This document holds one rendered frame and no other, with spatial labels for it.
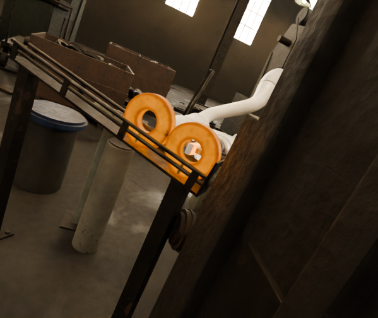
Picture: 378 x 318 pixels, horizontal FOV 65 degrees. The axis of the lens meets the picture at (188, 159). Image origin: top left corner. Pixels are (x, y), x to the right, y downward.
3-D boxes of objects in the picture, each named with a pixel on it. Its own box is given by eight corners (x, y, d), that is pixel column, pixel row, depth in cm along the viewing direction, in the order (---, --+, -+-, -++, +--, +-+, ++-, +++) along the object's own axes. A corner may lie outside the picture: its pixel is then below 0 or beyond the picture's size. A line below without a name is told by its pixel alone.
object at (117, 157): (96, 256, 131) (136, 153, 117) (69, 250, 128) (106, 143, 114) (100, 240, 142) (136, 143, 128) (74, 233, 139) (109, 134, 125)
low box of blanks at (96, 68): (112, 114, 365) (129, 62, 347) (114, 133, 301) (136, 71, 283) (29, 87, 329) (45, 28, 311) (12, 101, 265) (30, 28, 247)
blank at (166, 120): (180, 111, 78) (185, 111, 81) (137, 82, 83) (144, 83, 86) (154, 159, 83) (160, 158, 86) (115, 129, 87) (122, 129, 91)
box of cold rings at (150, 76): (153, 106, 536) (169, 65, 515) (158, 117, 461) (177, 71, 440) (96, 84, 503) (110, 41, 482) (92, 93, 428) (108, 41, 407)
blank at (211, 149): (229, 142, 74) (232, 142, 77) (180, 111, 78) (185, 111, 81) (199, 191, 79) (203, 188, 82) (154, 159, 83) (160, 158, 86)
